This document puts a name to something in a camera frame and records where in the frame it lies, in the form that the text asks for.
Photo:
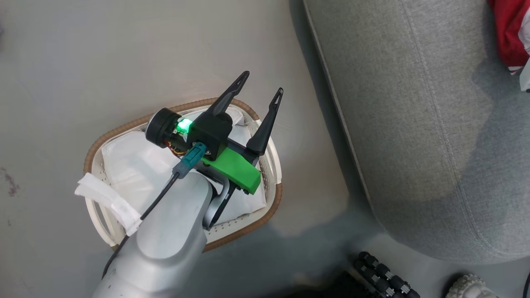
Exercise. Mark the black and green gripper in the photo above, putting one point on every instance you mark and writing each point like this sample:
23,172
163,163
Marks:
234,165

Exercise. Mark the red and white garment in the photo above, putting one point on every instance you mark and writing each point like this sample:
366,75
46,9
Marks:
509,33

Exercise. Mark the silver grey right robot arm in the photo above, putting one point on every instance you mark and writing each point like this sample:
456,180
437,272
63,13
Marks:
169,240

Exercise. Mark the grey fabric sofa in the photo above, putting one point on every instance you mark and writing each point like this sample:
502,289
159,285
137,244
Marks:
414,124

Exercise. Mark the white basket with brown rim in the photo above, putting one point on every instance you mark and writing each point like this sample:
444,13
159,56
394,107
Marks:
265,207

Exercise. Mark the white cloth basket liner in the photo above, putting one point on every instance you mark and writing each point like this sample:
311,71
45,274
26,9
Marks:
132,161

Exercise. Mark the black roller omni wheel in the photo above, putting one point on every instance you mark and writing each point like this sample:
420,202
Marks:
383,275

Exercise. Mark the white ribbed wheel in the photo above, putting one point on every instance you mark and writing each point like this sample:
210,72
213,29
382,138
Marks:
468,287

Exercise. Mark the black round wrist camera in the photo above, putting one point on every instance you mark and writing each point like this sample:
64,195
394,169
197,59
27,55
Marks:
161,126

